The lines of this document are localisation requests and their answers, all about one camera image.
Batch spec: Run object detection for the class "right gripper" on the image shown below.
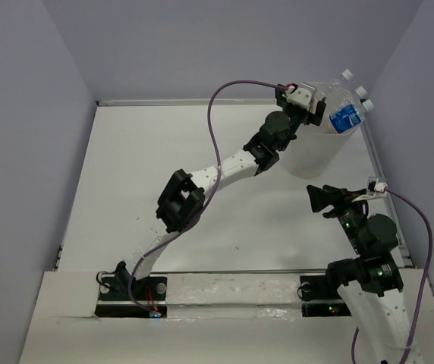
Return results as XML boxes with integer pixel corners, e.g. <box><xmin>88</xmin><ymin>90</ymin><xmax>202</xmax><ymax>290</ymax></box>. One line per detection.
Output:
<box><xmin>304</xmin><ymin>184</ymin><xmax>366</xmax><ymax>254</ymax></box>

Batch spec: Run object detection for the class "blue label plastic bottle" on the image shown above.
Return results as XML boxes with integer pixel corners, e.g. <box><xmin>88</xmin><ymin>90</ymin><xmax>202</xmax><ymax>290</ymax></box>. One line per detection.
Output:
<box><xmin>329</xmin><ymin>99</ymin><xmax>375</xmax><ymax>134</ymax></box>

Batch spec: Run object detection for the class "clear bottle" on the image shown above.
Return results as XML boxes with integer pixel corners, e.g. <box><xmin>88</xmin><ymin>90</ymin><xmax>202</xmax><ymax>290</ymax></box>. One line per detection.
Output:
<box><xmin>315</xmin><ymin>69</ymin><xmax>354</xmax><ymax>104</ymax></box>
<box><xmin>326</xmin><ymin>86</ymin><xmax>368</xmax><ymax>115</ymax></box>

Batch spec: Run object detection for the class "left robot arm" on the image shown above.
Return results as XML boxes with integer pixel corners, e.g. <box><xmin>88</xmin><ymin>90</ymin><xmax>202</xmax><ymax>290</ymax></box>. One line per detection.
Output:
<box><xmin>96</xmin><ymin>83</ymin><xmax>326</xmax><ymax>300</ymax></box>

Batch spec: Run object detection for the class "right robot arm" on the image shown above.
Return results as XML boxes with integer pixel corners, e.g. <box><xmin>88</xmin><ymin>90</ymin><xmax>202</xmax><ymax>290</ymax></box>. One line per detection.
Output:
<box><xmin>307</xmin><ymin>177</ymin><xmax>425</xmax><ymax>363</ymax></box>

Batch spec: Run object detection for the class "white octagonal plastic bin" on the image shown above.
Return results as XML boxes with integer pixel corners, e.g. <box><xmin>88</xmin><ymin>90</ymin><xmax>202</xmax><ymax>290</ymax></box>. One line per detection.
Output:
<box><xmin>281</xmin><ymin>81</ymin><xmax>366</xmax><ymax>180</ymax></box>

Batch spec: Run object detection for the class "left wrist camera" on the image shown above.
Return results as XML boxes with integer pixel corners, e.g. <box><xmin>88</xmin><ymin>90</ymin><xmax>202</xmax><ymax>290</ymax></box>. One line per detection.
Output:
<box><xmin>285</xmin><ymin>83</ymin><xmax>316</xmax><ymax>111</ymax></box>

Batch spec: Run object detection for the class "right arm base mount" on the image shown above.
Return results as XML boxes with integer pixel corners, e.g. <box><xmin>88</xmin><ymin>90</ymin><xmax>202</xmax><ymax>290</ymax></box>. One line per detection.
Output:
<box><xmin>297</xmin><ymin>275</ymin><xmax>351</xmax><ymax>318</ymax></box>

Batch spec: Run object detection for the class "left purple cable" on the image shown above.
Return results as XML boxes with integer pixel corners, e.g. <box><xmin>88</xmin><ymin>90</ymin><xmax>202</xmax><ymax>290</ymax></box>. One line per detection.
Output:
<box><xmin>129</xmin><ymin>80</ymin><xmax>292</xmax><ymax>315</ymax></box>

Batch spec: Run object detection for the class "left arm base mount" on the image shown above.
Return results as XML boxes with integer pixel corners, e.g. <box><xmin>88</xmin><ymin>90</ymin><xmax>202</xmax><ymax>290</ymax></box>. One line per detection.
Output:
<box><xmin>95</xmin><ymin>262</ymin><xmax>168</xmax><ymax>319</ymax></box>

